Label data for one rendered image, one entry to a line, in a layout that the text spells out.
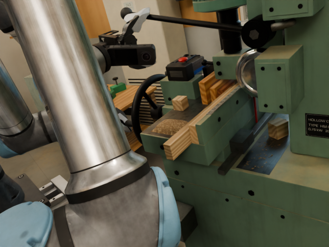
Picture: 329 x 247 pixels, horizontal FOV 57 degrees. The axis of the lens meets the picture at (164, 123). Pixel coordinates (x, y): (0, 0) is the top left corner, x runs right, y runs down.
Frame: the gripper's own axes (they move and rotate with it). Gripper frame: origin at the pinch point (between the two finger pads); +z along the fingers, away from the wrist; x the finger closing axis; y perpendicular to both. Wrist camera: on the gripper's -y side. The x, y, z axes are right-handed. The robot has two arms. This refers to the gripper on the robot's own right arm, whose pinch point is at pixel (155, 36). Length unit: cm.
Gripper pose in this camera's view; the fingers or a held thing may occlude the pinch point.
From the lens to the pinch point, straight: 87.4
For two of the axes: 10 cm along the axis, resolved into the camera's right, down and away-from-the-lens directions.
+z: 5.9, -4.8, 6.5
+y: -8.0, -2.5, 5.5
